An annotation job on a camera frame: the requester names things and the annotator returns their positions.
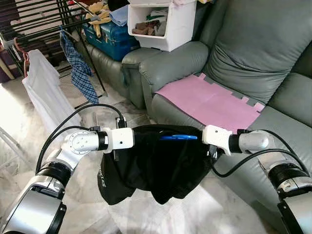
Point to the blue plastic hanger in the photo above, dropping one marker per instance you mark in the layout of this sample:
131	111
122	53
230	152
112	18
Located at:
178	137

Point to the black sports garment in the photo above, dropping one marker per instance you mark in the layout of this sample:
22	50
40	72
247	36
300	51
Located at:
156	165

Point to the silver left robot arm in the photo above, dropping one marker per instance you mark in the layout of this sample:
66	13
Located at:
80	142

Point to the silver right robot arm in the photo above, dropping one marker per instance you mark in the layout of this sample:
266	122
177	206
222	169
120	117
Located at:
287	185

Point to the pink hanger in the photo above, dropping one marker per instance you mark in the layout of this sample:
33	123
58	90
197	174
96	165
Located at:
19	48

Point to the green leather sofa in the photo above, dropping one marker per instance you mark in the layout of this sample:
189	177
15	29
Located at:
258	44

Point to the pink mat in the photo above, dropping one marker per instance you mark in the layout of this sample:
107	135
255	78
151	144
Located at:
209	100

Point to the white plastic storage bin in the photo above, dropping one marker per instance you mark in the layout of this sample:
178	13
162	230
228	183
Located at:
180	29

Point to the green garment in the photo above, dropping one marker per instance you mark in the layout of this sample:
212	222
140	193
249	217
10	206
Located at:
157	14

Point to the brown garment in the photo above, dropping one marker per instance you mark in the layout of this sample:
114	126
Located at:
141	28

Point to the black metal drying rack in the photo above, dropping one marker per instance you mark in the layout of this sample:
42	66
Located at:
101	87

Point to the blue suitcase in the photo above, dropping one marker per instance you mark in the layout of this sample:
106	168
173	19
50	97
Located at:
109	41

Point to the light blue towel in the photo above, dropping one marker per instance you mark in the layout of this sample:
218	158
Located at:
119	15

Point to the pale yellow garment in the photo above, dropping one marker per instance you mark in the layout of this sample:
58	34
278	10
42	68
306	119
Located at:
97	14

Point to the blue plaid shirt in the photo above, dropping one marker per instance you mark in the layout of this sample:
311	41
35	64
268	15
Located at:
78	68

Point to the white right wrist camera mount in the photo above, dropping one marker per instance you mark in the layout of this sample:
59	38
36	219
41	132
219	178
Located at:
218	138

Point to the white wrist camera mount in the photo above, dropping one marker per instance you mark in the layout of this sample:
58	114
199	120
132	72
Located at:
119	139
218	138

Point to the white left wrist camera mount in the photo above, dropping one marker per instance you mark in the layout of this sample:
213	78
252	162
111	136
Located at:
119	139

